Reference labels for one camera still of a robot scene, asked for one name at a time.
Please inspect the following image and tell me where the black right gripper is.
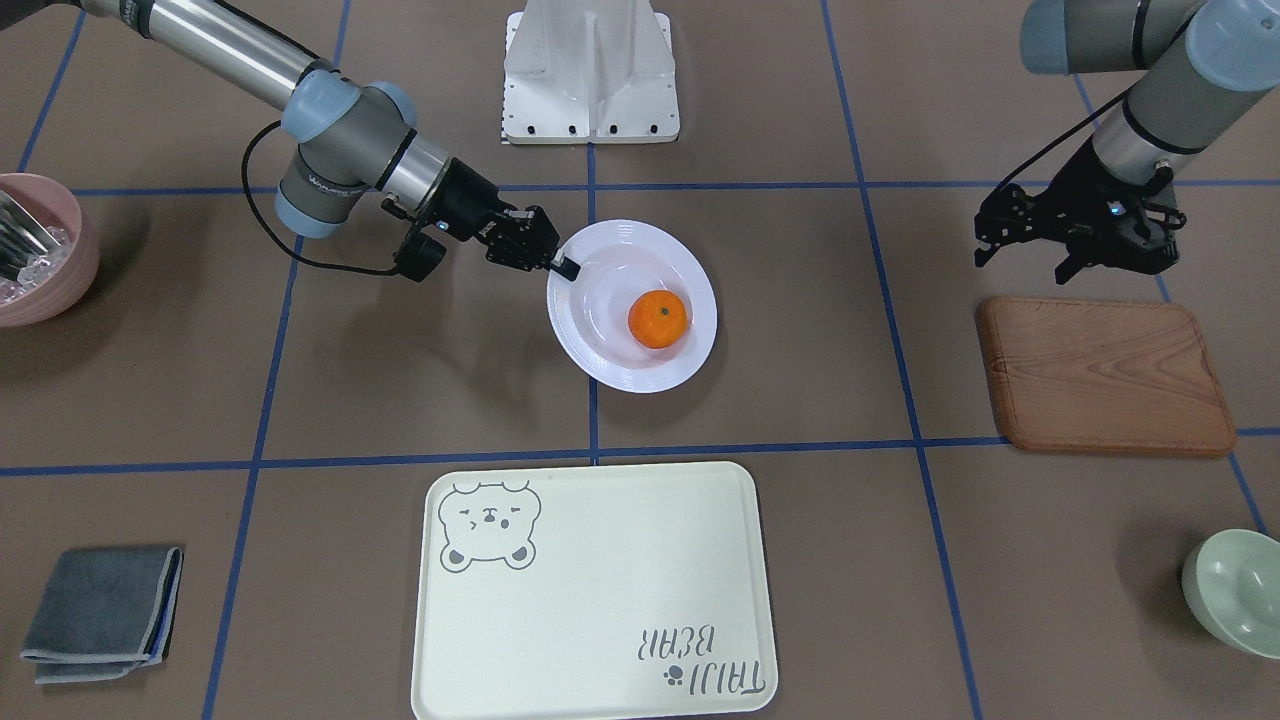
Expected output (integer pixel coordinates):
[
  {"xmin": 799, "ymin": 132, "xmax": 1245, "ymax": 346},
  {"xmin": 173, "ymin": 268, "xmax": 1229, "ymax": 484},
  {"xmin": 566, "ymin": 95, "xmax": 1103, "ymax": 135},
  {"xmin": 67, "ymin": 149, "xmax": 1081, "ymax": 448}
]
[{"xmin": 420, "ymin": 158, "xmax": 581, "ymax": 282}]

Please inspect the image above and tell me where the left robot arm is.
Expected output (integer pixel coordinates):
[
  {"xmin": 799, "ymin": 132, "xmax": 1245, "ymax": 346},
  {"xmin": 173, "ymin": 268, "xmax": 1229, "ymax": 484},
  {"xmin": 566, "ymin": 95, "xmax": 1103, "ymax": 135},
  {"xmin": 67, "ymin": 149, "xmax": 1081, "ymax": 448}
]
[{"xmin": 974, "ymin": 1, "xmax": 1279, "ymax": 284}]

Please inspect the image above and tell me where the orange mandarin fruit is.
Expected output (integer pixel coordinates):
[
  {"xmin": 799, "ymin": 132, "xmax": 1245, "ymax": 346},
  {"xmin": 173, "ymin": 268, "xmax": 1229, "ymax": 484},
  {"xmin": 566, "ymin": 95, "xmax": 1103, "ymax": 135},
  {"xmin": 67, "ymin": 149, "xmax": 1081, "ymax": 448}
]
[{"xmin": 626, "ymin": 290, "xmax": 690, "ymax": 350}]

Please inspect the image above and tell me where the light green bowl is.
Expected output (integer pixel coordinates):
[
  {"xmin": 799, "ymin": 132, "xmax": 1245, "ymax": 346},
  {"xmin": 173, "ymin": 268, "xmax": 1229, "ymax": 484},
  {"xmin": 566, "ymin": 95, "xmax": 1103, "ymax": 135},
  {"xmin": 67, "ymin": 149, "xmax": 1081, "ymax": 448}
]
[{"xmin": 1180, "ymin": 529, "xmax": 1279, "ymax": 660}]

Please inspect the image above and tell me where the brown wooden tray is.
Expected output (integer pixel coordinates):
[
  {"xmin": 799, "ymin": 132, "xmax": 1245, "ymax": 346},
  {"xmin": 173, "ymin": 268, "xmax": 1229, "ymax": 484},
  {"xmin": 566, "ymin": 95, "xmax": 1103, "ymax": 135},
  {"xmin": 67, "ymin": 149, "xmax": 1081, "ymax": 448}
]
[{"xmin": 975, "ymin": 296, "xmax": 1236, "ymax": 457}]

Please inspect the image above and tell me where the folded grey cloth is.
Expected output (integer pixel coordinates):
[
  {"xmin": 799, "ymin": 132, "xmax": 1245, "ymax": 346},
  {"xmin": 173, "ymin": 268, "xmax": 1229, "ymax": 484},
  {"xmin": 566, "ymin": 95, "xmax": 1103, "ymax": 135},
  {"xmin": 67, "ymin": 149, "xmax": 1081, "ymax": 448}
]
[{"xmin": 20, "ymin": 546, "xmax": 186, "ymax": 685}]

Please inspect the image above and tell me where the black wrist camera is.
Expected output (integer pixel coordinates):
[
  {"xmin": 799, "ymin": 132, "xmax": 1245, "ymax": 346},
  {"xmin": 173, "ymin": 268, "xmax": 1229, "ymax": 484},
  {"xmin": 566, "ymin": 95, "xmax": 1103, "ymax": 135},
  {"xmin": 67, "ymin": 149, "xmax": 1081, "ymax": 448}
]
[{"xmin": 393, "ymin": 231, "xmax": 447, "ymax": 283}]

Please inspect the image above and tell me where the cream bear print tray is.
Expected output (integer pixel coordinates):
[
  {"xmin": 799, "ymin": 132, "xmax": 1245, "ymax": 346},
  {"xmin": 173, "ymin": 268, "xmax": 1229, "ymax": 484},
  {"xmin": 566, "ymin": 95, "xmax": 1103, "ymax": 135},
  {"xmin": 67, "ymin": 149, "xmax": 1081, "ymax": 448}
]
[{"xmin": 410, "ymin": 461, "xmax": 780, "ymax": 719}]

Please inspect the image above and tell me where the pink bowl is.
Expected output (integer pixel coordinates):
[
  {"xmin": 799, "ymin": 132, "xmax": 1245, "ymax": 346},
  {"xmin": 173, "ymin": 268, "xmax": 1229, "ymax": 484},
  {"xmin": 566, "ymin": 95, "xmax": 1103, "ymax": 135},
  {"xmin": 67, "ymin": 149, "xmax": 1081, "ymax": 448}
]
[{"xmin": 1, "ymin": 173, "xmax": 101, "ymax": 329}]

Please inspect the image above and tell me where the white round plate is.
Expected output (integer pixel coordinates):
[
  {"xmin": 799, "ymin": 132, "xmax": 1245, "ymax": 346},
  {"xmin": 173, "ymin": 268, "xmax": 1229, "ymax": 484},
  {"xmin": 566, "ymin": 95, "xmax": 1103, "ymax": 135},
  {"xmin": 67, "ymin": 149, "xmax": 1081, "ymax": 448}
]
[{"xmin": 547, "ymin": 219, "xmax": 719, "ymax": 393}]

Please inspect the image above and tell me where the metal scoop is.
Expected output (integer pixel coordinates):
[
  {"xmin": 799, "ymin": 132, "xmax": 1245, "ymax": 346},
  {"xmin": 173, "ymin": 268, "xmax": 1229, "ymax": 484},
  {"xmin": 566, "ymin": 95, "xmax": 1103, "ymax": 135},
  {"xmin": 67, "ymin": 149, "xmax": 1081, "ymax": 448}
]
[{"xmin": 1, "ymin": 191, "xmax": 72, "ymax": 293}]

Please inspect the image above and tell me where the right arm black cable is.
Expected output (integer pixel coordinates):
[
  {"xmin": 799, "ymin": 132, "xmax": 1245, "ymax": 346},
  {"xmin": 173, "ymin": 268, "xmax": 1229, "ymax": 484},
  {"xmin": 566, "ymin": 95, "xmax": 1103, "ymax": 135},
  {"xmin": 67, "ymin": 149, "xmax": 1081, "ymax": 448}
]
[{"xmin": 241, "ymin": 118, "xmax": 411, "ymax": 278}]

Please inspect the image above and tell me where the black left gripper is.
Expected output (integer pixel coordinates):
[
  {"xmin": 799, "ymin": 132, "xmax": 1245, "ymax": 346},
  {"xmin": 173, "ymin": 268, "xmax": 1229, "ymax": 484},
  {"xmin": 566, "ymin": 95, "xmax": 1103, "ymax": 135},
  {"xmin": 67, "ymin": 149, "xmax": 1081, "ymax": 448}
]
[{"xmin": 974, "ymin": 142, "xmax": 1187, "ymax": 284}]

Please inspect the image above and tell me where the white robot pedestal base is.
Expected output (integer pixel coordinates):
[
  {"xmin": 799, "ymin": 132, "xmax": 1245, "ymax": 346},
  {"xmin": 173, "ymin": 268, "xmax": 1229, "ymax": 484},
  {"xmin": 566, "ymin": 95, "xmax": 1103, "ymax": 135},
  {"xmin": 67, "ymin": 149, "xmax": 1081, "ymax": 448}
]
[{"xmin": 500, "ymin": 1, "xmax": 681, "ymax": 145}]

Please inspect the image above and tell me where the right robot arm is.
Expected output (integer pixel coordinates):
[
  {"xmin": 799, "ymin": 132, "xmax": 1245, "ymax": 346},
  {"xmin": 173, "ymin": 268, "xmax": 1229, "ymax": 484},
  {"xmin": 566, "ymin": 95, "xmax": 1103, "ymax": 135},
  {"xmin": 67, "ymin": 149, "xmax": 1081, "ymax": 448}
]
[{"xmin": 77, "ymin": 1, "xmax": 580, "ymax": 282}]

